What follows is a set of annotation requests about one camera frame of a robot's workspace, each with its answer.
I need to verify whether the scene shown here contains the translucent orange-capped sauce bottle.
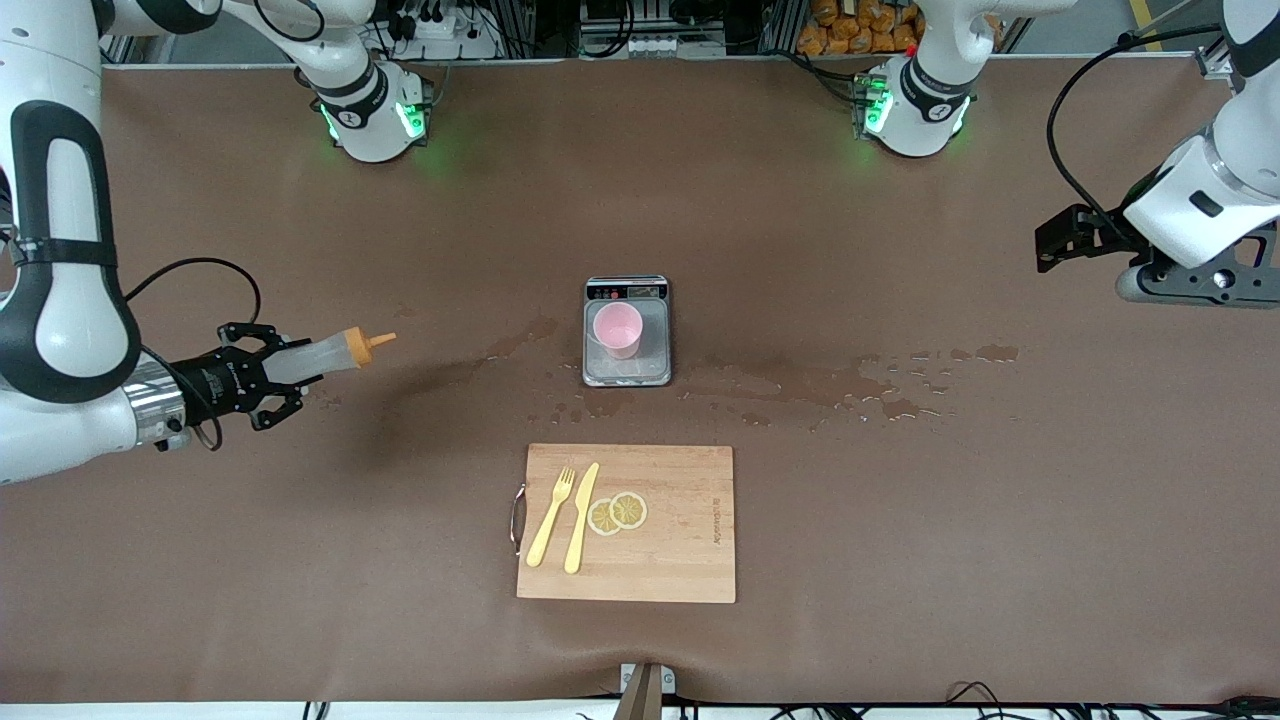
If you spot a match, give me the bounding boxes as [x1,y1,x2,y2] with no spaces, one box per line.
[262,329,398,389]

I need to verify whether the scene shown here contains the pink plastic cup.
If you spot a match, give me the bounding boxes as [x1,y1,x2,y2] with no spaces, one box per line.
[593,302,644,361]

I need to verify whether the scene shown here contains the yellow plastic fork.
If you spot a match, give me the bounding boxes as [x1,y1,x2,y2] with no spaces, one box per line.
[526,466,578,569]

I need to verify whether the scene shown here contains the orange snack bag pile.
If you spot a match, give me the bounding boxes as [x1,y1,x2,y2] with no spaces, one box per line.
[797,0,926,56]

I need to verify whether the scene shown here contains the yellow plastic knife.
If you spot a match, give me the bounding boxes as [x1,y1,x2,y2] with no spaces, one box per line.
[563,462,601,576]

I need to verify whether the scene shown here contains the white power strip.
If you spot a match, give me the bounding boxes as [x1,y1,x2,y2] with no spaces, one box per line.
[385,5,501,61]

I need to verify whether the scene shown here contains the silver digital kitchen scale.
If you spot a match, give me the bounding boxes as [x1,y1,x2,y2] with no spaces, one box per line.
[582,275,673,389]

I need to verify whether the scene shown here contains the wooden cutting board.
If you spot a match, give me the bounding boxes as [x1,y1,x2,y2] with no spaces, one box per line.
[516,443,738,605]

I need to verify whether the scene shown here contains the white socket bar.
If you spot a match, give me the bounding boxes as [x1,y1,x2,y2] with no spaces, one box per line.
[583,30,728,59]

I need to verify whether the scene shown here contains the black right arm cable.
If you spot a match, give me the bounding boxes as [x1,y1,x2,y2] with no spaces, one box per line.
[124,257,263,326]

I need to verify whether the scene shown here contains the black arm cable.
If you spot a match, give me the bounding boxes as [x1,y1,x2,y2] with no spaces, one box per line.
[124,257,263,326]
[1045,25,1226,221]

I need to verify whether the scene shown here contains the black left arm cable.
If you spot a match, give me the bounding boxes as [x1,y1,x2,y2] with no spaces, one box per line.
[1045,25,1226,221]

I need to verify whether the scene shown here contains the aluminium frame rail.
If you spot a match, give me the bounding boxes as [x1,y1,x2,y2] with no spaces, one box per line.
[1195,45,1241,91]

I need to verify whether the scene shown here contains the metal table edge bracket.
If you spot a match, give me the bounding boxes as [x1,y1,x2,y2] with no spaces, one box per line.
[619,662,677,720]

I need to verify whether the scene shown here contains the black floor cables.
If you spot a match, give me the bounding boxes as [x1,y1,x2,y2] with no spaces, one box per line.
[945,680,1280,720]

